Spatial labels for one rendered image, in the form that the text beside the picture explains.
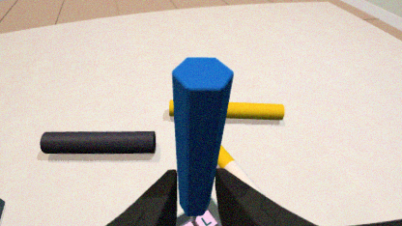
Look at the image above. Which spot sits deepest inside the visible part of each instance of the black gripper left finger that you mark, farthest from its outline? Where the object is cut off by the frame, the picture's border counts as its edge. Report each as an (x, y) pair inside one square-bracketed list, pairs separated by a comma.
[(158, 206)]

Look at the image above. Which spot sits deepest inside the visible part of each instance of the grey keyboard with pink letter keys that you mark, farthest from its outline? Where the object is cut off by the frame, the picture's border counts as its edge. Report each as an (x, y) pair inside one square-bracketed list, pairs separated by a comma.
[(210, 217)]

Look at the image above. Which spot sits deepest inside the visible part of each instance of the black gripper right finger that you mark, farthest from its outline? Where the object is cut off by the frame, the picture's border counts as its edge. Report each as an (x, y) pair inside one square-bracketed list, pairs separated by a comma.
[(240, 204)]

